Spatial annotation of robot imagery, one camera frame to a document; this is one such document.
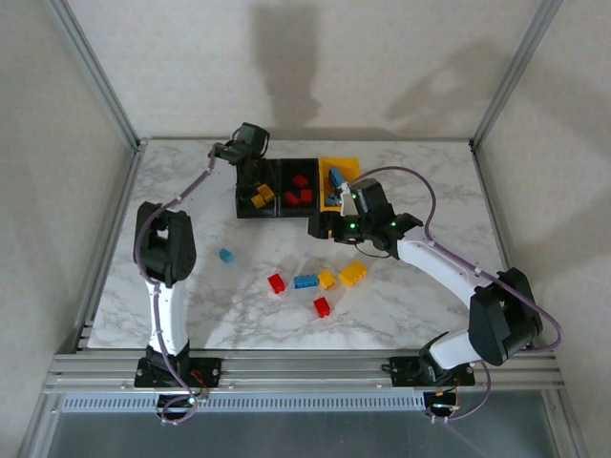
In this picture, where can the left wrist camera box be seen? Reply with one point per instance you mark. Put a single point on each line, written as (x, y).
(251, 137)

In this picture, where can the black plastic bin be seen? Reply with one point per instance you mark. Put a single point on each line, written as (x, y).
(248, 212)
(288, 167)

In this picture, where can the yellow plastic bin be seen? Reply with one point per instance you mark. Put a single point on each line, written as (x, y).
(353, 164)

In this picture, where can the aluminium upright frame post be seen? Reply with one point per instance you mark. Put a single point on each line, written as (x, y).
(95, 71)
(514, 71)

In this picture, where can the aluminium lower frame post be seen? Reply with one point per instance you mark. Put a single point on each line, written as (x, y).
(40, 429)
(569, 429)

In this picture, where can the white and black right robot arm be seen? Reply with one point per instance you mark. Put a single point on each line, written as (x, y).
(501, 324)

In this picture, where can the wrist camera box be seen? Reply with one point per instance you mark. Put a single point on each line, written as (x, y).
(374, 198)
(251, 137)

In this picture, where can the wide aluminium mounting rail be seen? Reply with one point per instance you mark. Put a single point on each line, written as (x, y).
(305, 372)

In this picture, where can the small blue lego brick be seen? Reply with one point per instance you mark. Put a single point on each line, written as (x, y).
(332, 194)
(226, 255)

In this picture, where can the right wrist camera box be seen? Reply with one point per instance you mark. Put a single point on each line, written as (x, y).
(374, 198)

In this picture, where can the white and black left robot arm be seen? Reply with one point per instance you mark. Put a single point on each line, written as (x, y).
(164, 243)

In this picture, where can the large yellow lego brick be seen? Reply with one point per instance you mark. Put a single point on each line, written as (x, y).
(353, 273)

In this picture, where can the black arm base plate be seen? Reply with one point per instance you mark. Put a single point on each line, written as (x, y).
(401, 372)
(212, 369)

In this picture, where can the aluminium side frame rail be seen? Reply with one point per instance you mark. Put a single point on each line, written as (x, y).
(487, 191)
(112, 238)

